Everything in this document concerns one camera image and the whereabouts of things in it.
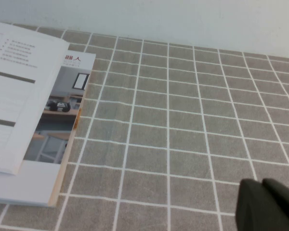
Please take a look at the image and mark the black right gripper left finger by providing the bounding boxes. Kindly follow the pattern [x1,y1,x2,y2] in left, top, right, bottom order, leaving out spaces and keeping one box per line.
[235,178,289,231]

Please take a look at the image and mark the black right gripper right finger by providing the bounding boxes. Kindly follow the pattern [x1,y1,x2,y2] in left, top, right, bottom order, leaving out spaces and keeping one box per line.
[262,178,289,225]

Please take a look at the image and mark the white catalogue book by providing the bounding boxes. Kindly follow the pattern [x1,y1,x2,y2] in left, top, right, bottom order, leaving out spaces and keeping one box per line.
[0,20,70,176]

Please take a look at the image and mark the grey white checked tablecloth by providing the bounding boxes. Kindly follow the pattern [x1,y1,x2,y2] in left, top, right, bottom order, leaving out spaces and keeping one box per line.
[0,23,289,231]

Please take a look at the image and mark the booklet with room photo cover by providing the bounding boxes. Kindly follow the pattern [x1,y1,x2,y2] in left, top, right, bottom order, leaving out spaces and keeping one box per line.
[0,51,96,208]

